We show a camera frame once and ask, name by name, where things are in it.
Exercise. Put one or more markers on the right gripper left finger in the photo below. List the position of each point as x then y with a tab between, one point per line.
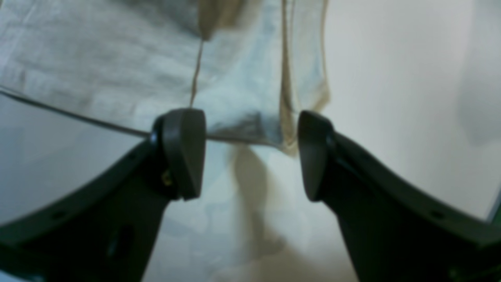
106	230

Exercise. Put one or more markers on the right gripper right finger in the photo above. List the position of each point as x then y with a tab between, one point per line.
393	232

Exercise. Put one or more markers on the grey t-shirt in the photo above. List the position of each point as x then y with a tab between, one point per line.
251	65

